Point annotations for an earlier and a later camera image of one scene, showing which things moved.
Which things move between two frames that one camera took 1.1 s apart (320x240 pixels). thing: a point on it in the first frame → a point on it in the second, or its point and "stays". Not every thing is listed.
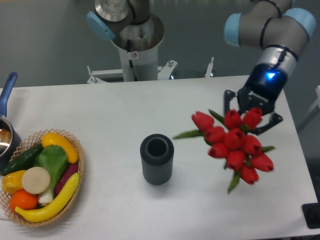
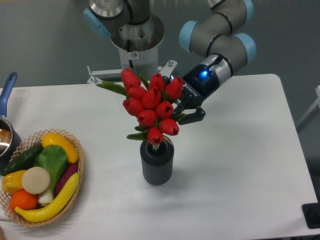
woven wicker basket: (35, 141) stays
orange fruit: (22, 199) stays
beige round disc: (35, 180) stays
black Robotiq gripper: (263, 89) → (198, 83)
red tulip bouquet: (231, 138) → (151, 103)
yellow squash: (51, 138) stays
